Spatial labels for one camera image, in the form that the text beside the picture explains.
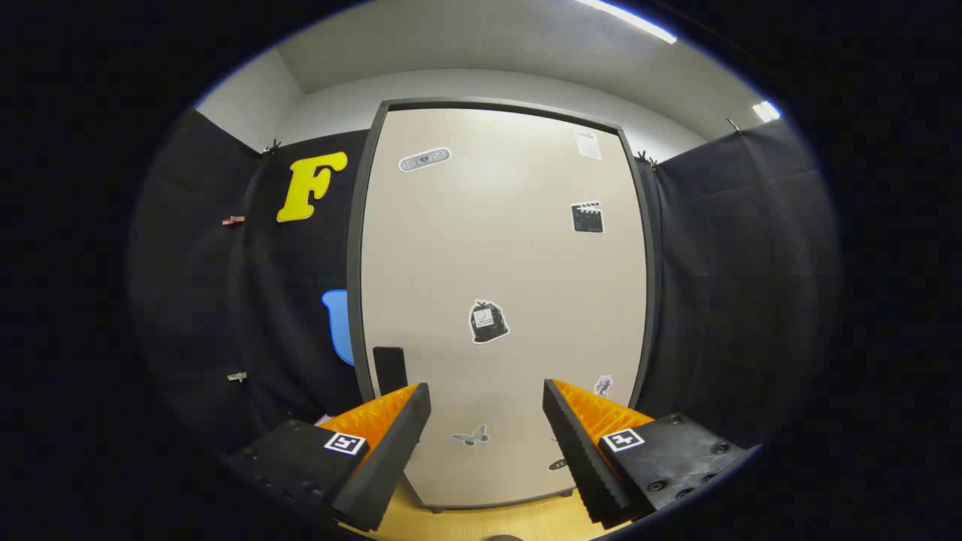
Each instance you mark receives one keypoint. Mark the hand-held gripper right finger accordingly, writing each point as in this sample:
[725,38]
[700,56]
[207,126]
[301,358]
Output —
[582,458]

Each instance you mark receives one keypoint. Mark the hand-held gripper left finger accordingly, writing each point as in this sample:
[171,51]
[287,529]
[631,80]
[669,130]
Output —
[391,451]

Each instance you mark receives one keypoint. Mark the grey shoe cabinet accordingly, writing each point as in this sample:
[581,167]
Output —
[354,263]

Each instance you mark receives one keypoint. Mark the black backdrop cloth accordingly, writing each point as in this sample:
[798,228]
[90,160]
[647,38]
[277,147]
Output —
[203,300]

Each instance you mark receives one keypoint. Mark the black cloth clip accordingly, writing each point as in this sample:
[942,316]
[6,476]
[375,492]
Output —
[733,125]
[646,159]
[272,147]

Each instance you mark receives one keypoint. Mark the small ceiling light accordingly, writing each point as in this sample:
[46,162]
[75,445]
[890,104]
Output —
[766,111]

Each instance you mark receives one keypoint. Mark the long ceiling light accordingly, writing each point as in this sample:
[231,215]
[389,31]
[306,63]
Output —
[631,21]

